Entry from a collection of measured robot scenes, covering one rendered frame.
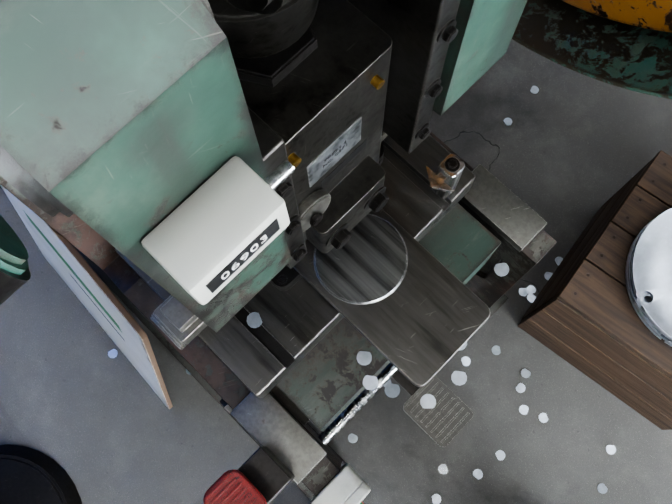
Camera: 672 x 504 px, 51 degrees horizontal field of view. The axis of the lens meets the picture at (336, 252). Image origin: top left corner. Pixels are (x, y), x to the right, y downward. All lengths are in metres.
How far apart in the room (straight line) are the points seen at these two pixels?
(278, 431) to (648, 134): 1.31
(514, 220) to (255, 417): 0.49
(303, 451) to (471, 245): 0.39
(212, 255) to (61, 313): 1.49
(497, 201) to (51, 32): 0.91
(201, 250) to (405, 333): 0.58
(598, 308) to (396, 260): 0.60
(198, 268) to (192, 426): 1.37
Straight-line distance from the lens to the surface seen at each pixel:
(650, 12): 0.82
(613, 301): 1.46
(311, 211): 0.71
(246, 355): 1.00
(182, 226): 0.38
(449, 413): 1.54
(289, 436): 1.05
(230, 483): 0.94
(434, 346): 0.93
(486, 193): 1.13
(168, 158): 0.34
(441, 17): 0.55
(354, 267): 0.93
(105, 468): 1.78
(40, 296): 1.88
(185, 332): 0.99
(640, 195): 1.54
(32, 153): 0.30
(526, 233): 1.13
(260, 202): 0.38
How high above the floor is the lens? 1.69
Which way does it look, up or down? 75 degrees down
